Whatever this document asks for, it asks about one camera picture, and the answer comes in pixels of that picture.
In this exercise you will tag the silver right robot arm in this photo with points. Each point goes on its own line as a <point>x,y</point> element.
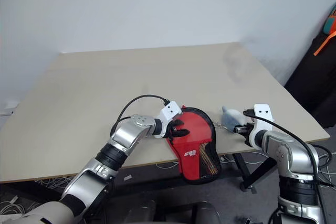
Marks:
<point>288,155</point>

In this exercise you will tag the black bag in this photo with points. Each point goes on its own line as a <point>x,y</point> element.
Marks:
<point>312,90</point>

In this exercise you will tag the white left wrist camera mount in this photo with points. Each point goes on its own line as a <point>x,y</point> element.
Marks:
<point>169,112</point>

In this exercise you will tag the black table leg frame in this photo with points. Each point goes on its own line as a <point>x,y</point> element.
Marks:
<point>256,171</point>

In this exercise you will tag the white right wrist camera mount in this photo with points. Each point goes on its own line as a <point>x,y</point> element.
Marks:
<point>262,113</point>

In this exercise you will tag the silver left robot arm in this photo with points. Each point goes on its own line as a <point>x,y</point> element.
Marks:
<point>105,161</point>

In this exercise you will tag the teal orange object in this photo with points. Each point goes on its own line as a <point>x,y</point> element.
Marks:
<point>331,23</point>

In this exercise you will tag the white wall socket box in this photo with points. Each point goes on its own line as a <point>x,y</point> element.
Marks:
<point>9,108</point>

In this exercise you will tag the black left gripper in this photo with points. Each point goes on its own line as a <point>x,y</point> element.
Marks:
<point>172,130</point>

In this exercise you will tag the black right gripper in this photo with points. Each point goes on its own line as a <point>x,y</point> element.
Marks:
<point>248,132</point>

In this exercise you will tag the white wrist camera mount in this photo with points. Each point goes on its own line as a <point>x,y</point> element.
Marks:
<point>262,113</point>
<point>169,112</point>

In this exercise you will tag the black red mesh paddle case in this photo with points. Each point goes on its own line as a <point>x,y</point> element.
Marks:
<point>194,140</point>

